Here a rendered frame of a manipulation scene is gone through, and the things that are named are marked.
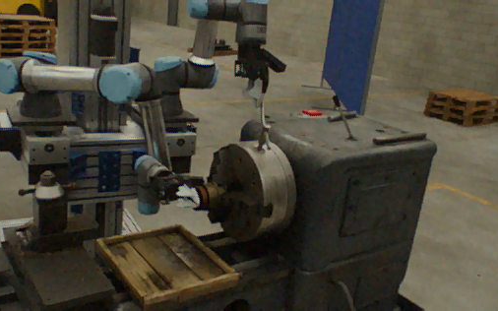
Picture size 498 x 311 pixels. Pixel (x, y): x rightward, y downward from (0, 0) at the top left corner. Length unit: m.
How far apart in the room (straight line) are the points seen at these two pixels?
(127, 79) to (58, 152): 0.44
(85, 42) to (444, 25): 11.19
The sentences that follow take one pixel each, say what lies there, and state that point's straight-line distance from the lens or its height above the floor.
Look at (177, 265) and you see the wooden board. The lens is 1.59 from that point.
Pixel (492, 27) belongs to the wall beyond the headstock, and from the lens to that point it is 12.29.
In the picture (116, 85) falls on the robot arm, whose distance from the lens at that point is 1.67.
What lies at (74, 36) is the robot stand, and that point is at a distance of 2.20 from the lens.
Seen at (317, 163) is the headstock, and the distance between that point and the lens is 1.56.
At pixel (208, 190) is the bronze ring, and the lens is 1.54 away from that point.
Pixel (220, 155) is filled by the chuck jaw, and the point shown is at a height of 1.19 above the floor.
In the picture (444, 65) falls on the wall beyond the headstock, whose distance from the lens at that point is 12.79.
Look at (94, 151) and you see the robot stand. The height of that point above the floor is 1.03.
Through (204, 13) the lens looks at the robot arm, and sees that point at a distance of 1.67.
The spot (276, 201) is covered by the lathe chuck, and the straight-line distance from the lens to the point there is 1.54.
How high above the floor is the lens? 1.69
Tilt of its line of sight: 18 degrees down
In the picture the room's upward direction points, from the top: 7 degrees clockwise
